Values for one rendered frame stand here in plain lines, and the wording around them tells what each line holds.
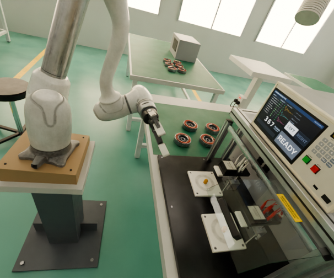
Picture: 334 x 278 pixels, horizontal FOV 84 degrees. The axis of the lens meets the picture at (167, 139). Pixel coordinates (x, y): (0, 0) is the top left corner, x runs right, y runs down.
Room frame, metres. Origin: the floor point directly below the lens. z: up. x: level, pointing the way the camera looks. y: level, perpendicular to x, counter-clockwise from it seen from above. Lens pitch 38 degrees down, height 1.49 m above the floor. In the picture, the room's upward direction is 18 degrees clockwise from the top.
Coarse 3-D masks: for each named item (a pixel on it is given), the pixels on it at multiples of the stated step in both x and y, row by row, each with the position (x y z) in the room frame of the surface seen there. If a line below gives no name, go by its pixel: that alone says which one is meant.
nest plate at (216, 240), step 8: (208, 216) 0.48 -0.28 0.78; (216, 216) 0.49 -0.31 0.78; (208, 224) 0.44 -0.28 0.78; (216, 224) 0.45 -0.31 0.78; (208, 232) 0.41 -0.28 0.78; (216, 232) 0.42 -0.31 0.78; (216, 240) 0.38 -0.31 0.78; (224, 240) 0.39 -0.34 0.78; (216, 248) 0.35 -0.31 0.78; (224, 248) 0.36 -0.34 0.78
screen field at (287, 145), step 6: (282, 132) 0.64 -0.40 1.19; (276, 138) 0.64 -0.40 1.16; (282, 138) 0.62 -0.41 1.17; (288, 138) 0.60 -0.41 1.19; (282, 144) 0.61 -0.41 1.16; (288, 144) 0.59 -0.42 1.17; (294, 144) 0.58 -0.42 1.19; (288, 150) 0.58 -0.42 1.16; (294, 150) 0.56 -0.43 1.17; (300, 150) 0.55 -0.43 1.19; (288, 156) 0.56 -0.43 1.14; (294, 156) 0.55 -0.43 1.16
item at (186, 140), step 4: (176, 136) 0.96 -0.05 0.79; (180, 136) 1.00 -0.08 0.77; (184, 136) 1.00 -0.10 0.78; (188, 136) 1.00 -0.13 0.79; (176, 140) 0.93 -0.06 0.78; (180, 140) 0.94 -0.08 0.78; (184, 140) 0.96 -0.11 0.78; (188, 140) 0.97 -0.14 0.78; (176, 144) 0.93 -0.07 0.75; (180, 144) 0.92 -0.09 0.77; (184, 144) 0.92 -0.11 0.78; (188, 144) 0.94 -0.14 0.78
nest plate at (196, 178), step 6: (192, 174) 0.69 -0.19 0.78; (198, 174) 0.70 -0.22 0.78; (204, 174) 0.72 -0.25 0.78; (210, 174) 0.73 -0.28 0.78; (192, 180) 0.65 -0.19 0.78; (198, 180) 0.66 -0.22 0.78; (210, 180) 0.69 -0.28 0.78; (216, 180) 0.70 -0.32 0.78; (192, 186) 0.61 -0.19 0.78; (198, 186) 0.62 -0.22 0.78; (204, 186) 0.63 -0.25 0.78; (210, 186) 0.65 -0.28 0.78; (198, 192) 0.59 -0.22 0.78; (204, 192) 0.60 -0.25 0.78
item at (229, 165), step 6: (222, 162) 0.69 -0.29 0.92; (228, 162) 0.70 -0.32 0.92; (216, 168) 0.68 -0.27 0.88; (222, 168) 0.67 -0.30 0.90; (228, 168) 0.66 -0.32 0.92; (234, 168) 0.67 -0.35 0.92; (222, 174) 0.65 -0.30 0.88; (228, 174) 0.65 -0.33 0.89; (234, 174) 0.66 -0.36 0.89; (240, 174) 0.68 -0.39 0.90; (246, 174) 0.69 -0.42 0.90
